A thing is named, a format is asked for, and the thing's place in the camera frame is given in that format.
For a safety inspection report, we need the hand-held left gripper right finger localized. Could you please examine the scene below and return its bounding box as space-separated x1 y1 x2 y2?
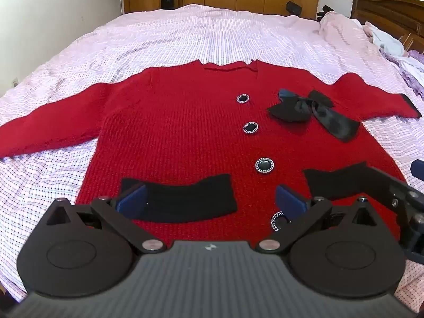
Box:
255 185 378 252

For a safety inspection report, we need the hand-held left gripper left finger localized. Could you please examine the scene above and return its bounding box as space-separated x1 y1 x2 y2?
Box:
45 184 166 252

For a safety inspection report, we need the red knit cardigan sweater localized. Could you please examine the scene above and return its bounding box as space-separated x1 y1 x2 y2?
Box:
0 59 423 249

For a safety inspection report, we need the purple patterned cloth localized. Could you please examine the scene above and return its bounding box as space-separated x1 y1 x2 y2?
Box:
379 47 424 98

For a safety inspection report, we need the white crumpled cloth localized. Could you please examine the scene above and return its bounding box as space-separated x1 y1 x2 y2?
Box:
364 21 407 57

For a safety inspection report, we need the pink folded quilt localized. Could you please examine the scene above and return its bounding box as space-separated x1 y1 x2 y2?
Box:
319 11 393 58

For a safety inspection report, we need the dark wooden headboard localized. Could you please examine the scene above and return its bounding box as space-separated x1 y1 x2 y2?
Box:
350 0 424 54

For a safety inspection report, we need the pink checked bed sheet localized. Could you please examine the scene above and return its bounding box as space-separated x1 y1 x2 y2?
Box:
0 3 424 305

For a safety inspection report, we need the black cloth item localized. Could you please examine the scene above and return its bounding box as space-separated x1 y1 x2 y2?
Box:
316 5 336 19

